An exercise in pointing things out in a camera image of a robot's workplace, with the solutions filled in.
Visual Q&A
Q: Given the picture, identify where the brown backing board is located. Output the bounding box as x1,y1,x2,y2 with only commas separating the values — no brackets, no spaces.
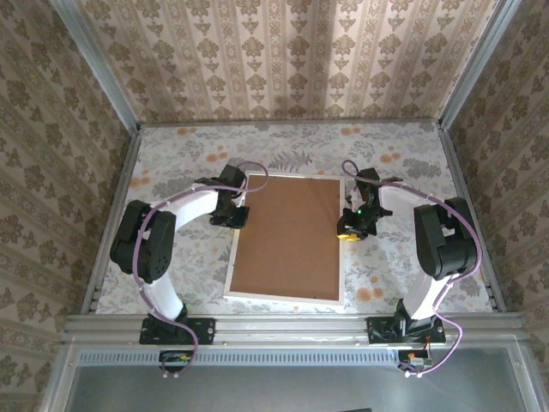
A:
226,174,342,302

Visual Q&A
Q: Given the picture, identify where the white picture frame with glass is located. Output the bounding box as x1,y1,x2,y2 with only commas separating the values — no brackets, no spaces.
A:
222,170,347,307

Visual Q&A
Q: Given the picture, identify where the black right connector box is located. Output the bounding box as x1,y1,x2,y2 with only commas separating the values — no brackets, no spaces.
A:
396,349,433,373

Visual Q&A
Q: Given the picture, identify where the black connector box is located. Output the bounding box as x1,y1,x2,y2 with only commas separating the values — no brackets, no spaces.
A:
396,349,433,373
158,349,193,373

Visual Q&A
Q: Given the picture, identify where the black left connector box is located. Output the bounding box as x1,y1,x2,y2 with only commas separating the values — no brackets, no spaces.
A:
158,349,193,373

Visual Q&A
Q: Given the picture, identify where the grey metal panel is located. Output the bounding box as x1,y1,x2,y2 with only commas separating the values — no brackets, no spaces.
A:
63,347,531,412

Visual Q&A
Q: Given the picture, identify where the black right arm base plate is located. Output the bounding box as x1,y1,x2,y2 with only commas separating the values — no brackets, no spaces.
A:
366,316,447,345

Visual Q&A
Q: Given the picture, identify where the aluminium table side rail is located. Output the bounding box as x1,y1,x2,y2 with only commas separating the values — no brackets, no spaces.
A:
436,124,508,313
80,126,145,317

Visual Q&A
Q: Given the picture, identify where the long aluminium mounting rail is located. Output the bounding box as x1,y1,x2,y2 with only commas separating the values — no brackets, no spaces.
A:
63,312,523,345

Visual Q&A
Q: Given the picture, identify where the thin aluminium table end rail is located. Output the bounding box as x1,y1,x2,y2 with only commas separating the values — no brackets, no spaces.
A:
136,116,445,129

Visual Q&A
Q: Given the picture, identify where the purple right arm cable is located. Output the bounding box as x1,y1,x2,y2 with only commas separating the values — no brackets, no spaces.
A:
341,160,484,379

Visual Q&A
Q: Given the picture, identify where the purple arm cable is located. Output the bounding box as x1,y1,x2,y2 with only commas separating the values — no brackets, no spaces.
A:
341,160,484,379
133,161,270,379

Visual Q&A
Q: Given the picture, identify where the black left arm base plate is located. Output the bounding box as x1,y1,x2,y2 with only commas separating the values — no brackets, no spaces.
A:
138,316,216,346

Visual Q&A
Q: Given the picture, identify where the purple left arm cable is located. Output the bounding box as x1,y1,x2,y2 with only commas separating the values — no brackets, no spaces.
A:
133,161,270,379

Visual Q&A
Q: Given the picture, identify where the grey slotted cable duct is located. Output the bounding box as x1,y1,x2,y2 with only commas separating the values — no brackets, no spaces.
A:
76,348,402,367

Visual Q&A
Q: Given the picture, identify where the aluminium corner post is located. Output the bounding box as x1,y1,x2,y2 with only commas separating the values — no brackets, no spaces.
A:
436,0,518,130
49,0,142,134

